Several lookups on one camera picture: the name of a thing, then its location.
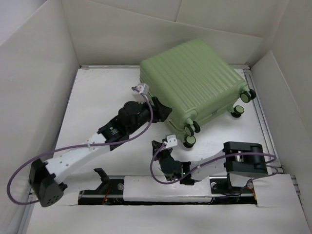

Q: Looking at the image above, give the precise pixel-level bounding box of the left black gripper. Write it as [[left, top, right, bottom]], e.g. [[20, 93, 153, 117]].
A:
[[127, 97, 171, 135]]

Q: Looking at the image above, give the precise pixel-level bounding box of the green hard-shell suitcase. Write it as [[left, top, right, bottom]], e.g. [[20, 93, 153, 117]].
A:
[[139, 39, 256, 148]]

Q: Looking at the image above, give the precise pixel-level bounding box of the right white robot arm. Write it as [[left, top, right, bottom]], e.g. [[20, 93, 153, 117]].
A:
[[150, 141, 268, 192]]

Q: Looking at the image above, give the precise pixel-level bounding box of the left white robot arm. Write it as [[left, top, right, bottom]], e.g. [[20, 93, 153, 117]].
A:
[[29, 97, 172, 207]]

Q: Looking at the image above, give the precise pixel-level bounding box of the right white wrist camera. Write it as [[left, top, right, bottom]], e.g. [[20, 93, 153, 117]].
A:
[[162, 134, 178, 149]]

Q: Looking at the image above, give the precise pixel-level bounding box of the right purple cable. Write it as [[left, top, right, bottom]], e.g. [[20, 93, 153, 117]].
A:
[[150, 141, 281, 195]]

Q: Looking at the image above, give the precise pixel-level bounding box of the purple cable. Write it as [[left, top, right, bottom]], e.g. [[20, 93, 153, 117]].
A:
[[150, 141, 281, 195], [6, 90, 154, 205]]

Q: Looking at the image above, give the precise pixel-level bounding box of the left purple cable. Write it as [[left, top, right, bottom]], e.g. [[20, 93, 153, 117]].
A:
[[6, 90, 154, 205]]

